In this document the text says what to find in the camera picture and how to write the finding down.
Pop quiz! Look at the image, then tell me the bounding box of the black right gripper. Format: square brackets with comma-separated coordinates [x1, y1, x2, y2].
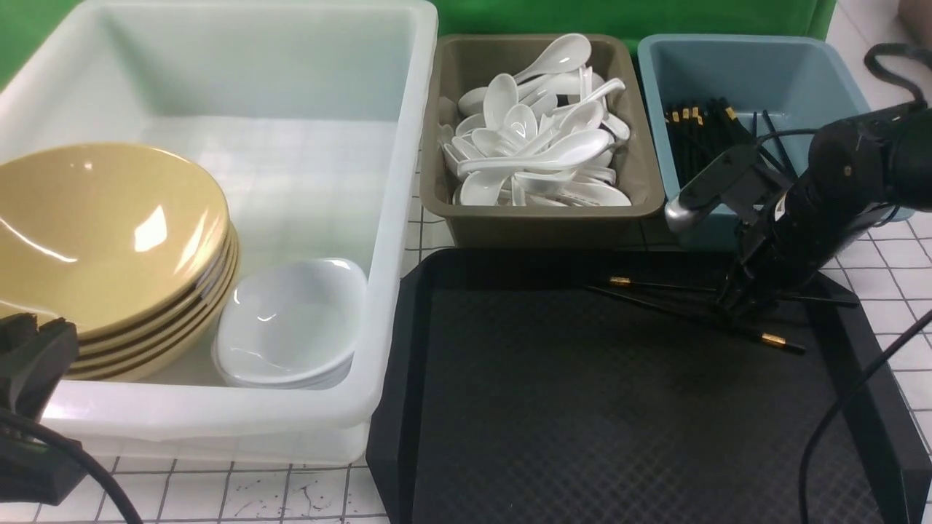
[718, 170, 885, 317]

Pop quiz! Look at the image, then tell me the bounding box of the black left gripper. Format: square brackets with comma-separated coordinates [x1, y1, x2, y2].
[1, 313, 85, 505]

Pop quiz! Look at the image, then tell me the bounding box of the black chopstick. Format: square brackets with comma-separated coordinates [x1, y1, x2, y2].
[607, 277, 859, 308]
[583, 285, 807, 356]

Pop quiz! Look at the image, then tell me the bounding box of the yellow noodle bowl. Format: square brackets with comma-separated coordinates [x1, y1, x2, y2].
[1, 143, 229, 336]

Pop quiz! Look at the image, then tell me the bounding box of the white ceramic soup spoon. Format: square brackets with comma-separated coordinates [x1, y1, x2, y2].
[457, 129, 615, 175]

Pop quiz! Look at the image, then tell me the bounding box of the white square sauce dish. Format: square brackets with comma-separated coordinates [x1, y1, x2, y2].
[212, 258, 367, 390]

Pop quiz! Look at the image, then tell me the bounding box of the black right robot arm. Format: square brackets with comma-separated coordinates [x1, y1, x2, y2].
[716, 103, 930, 317]

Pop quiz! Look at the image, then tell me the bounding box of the blue chopstick bin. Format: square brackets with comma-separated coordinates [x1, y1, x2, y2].
[637, 33, 917, 252]

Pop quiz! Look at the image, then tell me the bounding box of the black chopsticks bundle in bin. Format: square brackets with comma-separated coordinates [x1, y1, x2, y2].
[663, 98, 799, 199]

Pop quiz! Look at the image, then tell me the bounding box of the white spoon top of pile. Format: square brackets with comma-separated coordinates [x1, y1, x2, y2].
[515, 33, 592, 84]

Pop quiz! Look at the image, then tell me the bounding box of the green backdrop board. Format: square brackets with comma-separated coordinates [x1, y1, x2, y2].
[1, 1, 835, 84]

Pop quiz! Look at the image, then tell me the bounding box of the black plastic serving tray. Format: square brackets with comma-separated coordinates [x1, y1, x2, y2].
[366, 247, 932, 524]

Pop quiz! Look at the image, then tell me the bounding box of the large translucent white plastic tub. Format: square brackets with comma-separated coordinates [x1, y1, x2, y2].
[2, 1, 438, 467]

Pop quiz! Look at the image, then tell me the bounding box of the olive green spoon bin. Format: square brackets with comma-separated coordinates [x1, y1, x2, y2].
[419, 34, 665, 248]

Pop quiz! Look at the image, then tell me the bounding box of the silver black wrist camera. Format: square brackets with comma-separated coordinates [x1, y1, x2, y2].
[665, 143, 794, 234]

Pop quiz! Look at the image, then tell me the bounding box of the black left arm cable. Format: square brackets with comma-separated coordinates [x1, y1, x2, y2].
[0, 408, 146, 524]

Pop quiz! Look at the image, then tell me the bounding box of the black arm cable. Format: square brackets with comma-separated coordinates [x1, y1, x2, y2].
[0, 408, 146, 524]
[798, 42, 932, 524]

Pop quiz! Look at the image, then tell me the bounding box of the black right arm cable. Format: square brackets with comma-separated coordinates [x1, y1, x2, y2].
[798, 42, 932, 524]

